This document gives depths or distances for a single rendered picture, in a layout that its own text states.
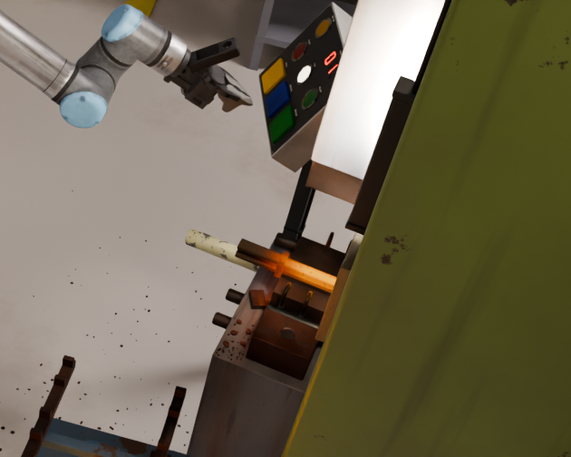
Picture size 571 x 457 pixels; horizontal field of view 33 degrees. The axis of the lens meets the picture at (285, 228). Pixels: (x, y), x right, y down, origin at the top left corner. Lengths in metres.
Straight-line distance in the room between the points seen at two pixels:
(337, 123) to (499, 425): 0.54
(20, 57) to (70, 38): 2.29
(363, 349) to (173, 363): 1.73
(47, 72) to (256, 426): 0.84
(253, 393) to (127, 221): 1.64
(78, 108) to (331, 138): 0.66
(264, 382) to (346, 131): 0.56
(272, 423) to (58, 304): 1.34
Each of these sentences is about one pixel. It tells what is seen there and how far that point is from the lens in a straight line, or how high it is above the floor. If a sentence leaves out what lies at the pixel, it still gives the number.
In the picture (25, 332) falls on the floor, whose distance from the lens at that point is 3.10.
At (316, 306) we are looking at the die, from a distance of 1.94.
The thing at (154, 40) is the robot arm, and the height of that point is 1.22.
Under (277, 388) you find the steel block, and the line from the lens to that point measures 1.91.
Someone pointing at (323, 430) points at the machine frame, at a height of 1.16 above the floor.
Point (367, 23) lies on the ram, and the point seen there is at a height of 1.64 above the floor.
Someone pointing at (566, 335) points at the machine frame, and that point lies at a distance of 1.29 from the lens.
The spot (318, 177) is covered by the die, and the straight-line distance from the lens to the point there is 1.73.
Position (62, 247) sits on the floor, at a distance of 3.36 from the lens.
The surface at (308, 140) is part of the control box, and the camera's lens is 2.29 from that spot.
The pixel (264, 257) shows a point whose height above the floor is 1.01.
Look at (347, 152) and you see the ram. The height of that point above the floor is 1.41.
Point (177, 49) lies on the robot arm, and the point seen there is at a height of 1.20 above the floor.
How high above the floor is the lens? 2.36
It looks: 41 degrees down
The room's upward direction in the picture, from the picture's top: 17 degrees clockwise
